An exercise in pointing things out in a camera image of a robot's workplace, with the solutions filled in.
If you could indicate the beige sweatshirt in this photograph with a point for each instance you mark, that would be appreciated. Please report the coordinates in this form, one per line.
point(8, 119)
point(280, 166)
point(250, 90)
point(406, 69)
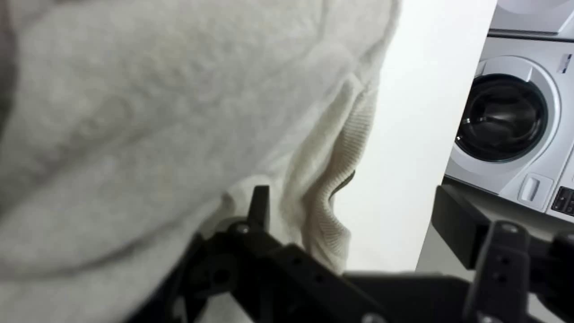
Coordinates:
point(132, 126)

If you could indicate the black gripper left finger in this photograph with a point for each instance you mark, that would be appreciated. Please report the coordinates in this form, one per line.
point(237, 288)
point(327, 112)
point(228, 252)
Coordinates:
point(270, 280)

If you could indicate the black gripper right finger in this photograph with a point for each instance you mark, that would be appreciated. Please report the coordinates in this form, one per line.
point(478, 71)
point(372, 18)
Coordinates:
point(510, 264)

